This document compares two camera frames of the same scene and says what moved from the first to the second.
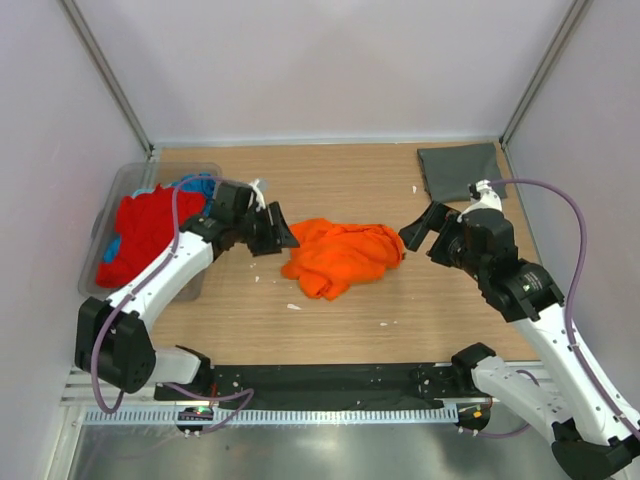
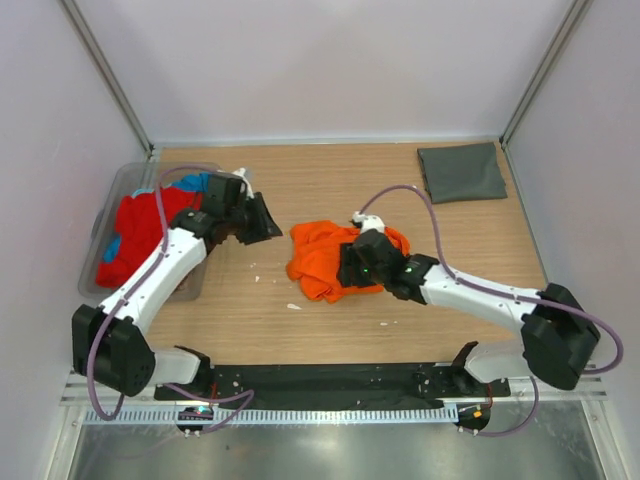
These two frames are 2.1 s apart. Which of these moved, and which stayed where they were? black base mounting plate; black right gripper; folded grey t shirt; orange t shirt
Moved: black right gripper
Stayed: orange t shirt; folded grey t shirt; black base mounting plate
